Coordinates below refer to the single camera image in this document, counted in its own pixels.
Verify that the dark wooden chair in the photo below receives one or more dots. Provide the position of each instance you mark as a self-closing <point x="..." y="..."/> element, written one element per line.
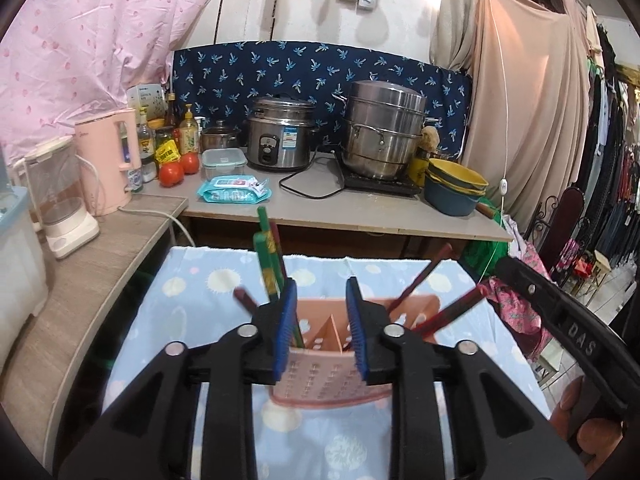
<point x="560" y="220"/>

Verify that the navy leaf print cloth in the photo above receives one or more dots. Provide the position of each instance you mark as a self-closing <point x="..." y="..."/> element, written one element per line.
<point x="300" y="70"/>

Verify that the white stool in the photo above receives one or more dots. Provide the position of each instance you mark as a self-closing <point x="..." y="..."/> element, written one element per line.
<point x="599" y="275"/>

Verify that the white blender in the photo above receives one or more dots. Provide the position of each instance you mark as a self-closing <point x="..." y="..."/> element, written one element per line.
<point x="60" y="200"/>

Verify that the yellow oil bottle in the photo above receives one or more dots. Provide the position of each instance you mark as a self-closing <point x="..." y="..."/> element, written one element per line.
<point x="188" y="135"/>

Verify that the wooden rolling pin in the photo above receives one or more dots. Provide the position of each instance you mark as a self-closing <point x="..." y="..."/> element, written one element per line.
<point x="485" y="210"/>

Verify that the steel rice cooker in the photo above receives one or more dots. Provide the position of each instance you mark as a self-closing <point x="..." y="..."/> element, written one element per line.
<point x="280" y="135"/>

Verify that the brown chopstick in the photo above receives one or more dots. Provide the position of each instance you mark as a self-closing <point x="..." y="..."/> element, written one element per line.
<point x="425" y="275"/>
<point x="245" y="298"/>

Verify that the pink dotted sheet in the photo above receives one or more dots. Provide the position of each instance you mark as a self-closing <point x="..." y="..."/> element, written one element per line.
<point x="90" y="45"/>

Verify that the steel steamer pot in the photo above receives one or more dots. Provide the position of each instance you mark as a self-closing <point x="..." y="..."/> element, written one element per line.
<point x="385" y="125"/>

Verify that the brown sponge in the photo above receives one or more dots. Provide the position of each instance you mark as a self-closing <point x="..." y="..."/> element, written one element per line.
<point x="430" y="139"/>

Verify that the beige curtain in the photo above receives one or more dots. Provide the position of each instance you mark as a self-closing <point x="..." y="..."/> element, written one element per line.
<point x="525" y="100"/>

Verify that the yellow lined bowl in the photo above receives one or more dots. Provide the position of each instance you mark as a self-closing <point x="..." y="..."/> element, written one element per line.
<point x="457" y="172"/>

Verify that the blue wet wipes pack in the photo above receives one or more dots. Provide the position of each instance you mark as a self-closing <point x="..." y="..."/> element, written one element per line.
<point x="232" y="190"/>

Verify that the blue bowl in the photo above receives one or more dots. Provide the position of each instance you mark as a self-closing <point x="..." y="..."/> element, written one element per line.
<point x="450" y="202"/>

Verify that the maroon chopstick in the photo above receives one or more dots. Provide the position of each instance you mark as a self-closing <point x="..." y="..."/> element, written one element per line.
<point x="275" y="240"/>

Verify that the red tomato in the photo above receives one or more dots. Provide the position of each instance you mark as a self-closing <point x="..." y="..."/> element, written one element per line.
<point x="190" y="163"/>
<point x="171" y="174"/>

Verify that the clear glass bottle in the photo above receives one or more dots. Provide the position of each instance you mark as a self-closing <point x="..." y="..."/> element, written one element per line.
<point x="145" y="150"/>

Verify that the pink floral cloth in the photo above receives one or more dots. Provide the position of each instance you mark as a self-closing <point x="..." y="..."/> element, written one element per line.
<point x="515" y="305"/>

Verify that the yellow snack packet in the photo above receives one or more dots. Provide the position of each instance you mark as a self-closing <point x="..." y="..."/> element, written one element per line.
<point x="167" y="152"/>

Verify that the red chopstick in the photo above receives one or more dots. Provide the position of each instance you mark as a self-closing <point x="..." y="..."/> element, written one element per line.
<point x="452" y="310"/>

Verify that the small steel pot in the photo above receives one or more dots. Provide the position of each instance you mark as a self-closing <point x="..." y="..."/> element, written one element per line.
<point x="220" y="137"/>

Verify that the wooden side counter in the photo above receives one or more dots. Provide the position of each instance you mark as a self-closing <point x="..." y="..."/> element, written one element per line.
<point x="90" y="280"/>

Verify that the green cloth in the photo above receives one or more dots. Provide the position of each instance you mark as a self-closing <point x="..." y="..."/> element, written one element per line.
<point x="482" y="260"/>

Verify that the pink electric kettle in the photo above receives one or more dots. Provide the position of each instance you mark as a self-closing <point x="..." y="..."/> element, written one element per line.
<point x="107" y="160"/>

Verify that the white plastic storage box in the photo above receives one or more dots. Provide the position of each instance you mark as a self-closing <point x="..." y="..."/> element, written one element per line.
<point x="20" y="270"/>

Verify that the white carton box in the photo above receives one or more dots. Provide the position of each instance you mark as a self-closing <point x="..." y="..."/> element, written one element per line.
<point x="147" y="95"/>

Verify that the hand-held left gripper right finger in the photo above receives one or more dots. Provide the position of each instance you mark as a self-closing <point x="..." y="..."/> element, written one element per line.
<point x="357" y="332"/>

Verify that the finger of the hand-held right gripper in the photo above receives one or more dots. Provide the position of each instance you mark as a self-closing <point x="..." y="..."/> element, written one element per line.
<point x="580" y="337"/>

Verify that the green chopstick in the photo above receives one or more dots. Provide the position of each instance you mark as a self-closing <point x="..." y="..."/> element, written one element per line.
<point x="262" y="260"/>
<point x="264" y="225"/>

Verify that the grey counter board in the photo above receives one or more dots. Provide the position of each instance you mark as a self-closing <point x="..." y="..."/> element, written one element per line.
<point x="350" y="212"/>

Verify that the person's right hand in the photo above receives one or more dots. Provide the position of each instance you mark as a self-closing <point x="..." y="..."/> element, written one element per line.
<point x="606" y="435"/>

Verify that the black induction cooker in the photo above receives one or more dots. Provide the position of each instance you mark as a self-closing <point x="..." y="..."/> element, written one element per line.
<point x="385" y="185"/>

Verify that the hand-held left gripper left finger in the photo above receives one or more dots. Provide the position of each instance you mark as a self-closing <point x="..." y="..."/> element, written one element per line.
<point x="285" y="332"/>

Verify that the blue planet print tablecloth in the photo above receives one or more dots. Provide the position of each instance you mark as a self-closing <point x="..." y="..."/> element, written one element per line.
<point x="165" y="310"/>

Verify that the clear food container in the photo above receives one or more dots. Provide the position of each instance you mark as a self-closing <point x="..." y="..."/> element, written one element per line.
<point x="224" y="165"/>

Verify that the pink perforated utensil basket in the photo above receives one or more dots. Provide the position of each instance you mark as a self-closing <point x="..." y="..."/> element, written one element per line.
<point x="325" y="375"/>

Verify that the hanging clothes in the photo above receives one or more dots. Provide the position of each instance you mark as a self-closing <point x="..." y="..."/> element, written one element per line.
<point x="617" y="150"/>

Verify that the dark sauce bottle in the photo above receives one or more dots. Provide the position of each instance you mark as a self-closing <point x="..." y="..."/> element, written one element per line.
<point x="172" y="112"/>

